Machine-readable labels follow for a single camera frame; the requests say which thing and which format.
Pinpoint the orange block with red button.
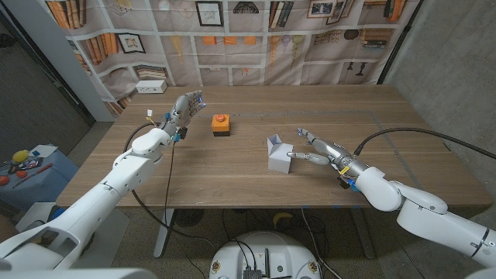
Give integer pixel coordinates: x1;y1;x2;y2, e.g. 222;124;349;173
211;113;231;137

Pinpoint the person's bare leg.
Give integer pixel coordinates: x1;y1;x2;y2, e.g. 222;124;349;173
0;224;19;243

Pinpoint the black backdrop stand pole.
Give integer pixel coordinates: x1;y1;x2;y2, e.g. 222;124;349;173
377;0;425;84

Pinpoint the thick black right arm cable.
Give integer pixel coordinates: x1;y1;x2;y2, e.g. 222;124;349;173
354;127;496;160

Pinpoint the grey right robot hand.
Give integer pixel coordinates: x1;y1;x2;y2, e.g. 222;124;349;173
286;128;369;183

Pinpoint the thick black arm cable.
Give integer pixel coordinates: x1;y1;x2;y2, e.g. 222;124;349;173
354;127;496;160
122;122;218;249

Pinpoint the printed bookshelf backdrop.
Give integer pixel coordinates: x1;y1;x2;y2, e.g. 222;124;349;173
44;0;422;117

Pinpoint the white connector with yellow wires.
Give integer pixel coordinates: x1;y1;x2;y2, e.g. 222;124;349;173
146;108;160;128

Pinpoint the white paper sheet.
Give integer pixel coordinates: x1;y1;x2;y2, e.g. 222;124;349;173
29;144;59;158

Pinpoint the black floor fan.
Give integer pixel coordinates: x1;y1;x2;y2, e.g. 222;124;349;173
174;208;205;228

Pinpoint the smartphone with colourful screen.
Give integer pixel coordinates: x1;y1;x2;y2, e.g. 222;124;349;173
8;157;44;174

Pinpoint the yellow banana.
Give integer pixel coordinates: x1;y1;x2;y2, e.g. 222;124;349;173
272;212;295;229

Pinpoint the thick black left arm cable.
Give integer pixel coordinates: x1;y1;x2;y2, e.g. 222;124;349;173
122;122;218;249

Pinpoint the red pen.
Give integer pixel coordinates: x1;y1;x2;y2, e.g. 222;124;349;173
12;163;53;189

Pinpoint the white power strip box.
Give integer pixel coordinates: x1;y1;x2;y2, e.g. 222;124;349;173
135;79;168;95

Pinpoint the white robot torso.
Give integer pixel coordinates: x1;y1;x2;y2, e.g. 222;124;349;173
208;231;322;279

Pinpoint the white table leg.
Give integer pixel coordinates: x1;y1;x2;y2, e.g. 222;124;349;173
350;208;376;260
153;208;175;260

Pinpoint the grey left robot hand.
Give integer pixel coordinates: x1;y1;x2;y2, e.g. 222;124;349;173
160;90;207;143

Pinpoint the white milk carton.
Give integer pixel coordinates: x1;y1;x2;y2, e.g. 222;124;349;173
267;133;295;174

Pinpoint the blue side table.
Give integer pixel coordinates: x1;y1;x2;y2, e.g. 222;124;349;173
0;145;81;212

